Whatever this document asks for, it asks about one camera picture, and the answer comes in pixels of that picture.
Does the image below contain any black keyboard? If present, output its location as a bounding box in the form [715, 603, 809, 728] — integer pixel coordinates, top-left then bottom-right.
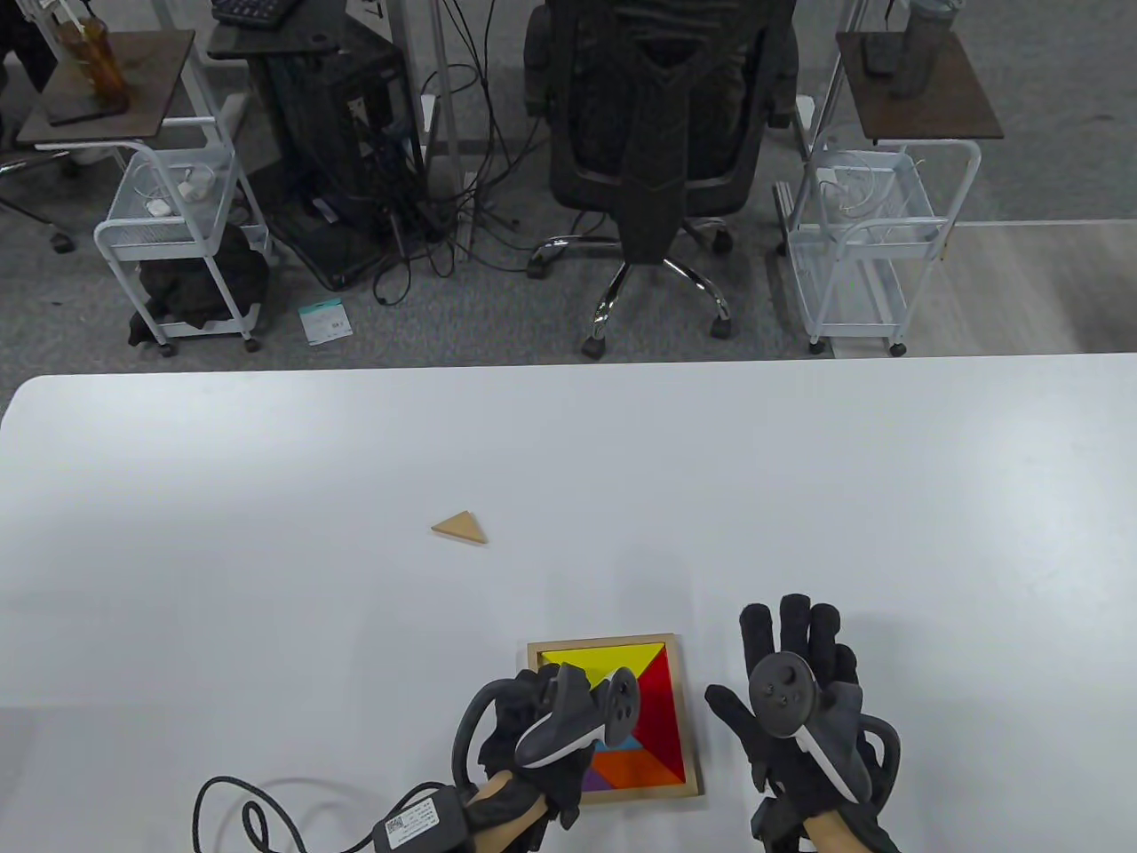
[211, 0, 301, 28]

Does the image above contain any black phone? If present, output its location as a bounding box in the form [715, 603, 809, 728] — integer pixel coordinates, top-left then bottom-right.
[46, 89, 130, 127]

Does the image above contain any wooden square tray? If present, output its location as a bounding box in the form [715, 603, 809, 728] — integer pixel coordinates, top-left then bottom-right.
[526, 634, 703, 805]

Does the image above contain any white desk leg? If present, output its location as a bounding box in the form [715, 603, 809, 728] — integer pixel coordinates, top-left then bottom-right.
[429, 0, 465, 174]

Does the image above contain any person's left forearm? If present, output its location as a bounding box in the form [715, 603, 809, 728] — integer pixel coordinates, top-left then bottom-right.
[462, 769, 534, 853]

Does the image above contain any white packet teal edge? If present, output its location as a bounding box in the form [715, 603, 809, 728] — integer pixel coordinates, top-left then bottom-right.
[298, 299, 354, 346]

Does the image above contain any tangle of black cables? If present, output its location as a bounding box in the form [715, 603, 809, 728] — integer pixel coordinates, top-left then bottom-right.
[373, 0, 552, 307]

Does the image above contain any black chair base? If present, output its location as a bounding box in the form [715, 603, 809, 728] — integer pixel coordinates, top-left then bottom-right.
[0, 191, 79, 256]

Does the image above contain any black mesh office chair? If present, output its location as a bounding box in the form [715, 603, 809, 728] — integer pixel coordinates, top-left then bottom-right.
[522, 0, 800, 361]

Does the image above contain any amber drink cup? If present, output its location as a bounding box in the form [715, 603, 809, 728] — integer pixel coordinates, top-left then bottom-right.
[53, 13, 128, 112]

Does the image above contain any black computer tower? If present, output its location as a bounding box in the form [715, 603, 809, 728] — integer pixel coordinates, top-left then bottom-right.
[251, 44, 425, 290]

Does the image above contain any grey metal bottle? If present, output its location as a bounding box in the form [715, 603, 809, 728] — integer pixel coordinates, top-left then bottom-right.
[891, 0, 958, 97]

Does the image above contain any black wrist box white label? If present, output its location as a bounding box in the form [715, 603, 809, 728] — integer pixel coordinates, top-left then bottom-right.
[371, 791, 469, 851]

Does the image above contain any brown side table top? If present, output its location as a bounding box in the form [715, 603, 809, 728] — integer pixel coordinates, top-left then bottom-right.
[16, 28, 196, 145]
[835, 31, 1005, 143]

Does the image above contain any red large triangle tangram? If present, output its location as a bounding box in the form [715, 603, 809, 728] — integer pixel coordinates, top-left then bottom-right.
[635, 649, 687, 783]

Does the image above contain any person's right hand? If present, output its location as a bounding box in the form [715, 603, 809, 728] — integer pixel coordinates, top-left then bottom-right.
[705, 594, 902, 832]

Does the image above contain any natural wood triangle tangram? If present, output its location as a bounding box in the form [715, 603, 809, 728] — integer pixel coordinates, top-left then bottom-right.
[432, 511, 489, 546]

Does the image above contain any black glove cable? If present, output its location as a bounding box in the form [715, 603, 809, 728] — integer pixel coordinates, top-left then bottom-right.
[193, 776, 463, 853]

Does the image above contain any yellow large triangle tangram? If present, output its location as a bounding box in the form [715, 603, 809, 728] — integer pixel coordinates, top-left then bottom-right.
[542, 646, 667, 694]

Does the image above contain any white wire rolling cart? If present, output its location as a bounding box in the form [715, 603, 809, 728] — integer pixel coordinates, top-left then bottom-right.
[775, 133, 983, 358]
[93, 116, 274, 358]

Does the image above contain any person's right forearm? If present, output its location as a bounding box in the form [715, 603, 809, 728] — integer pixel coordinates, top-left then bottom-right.
[804, 809, 880, 853]

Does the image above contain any black bag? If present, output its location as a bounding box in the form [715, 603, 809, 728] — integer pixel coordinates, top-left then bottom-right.
[127, 222, 271, 347]

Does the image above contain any orange parallelogram tangram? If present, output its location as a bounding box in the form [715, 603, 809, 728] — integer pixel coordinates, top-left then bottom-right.
[591, 751, 685, 792]

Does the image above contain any person's left hand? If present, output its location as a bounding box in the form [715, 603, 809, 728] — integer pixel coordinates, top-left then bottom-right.
[478, 666, 598, 832]

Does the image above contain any dark desk top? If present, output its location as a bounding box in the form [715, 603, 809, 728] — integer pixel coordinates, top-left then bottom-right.
[207, 16, 343, 61]

